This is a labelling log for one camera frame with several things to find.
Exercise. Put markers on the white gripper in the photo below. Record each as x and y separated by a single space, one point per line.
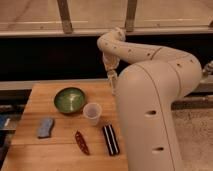
110 63

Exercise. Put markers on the white bottle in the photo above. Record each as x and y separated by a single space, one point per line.
113 85

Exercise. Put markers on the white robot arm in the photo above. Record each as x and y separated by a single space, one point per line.
144 91

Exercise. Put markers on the clear plastic cup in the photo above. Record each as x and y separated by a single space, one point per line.
92 112

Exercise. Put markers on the green bowl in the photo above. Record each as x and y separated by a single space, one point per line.
69 100

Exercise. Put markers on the black white striped box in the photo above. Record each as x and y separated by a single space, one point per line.
110 139

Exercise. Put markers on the red chili pepper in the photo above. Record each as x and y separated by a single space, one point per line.
81 143

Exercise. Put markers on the blue sponge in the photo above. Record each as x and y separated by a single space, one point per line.
45 128

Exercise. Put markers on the white object at right edge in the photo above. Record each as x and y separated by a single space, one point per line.
207 70

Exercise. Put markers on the right metal post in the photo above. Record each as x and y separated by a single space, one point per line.
130 15

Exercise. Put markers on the metal post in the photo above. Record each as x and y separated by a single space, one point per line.
65 16
130 15

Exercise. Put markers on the left metal post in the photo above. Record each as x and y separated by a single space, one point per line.
65 16

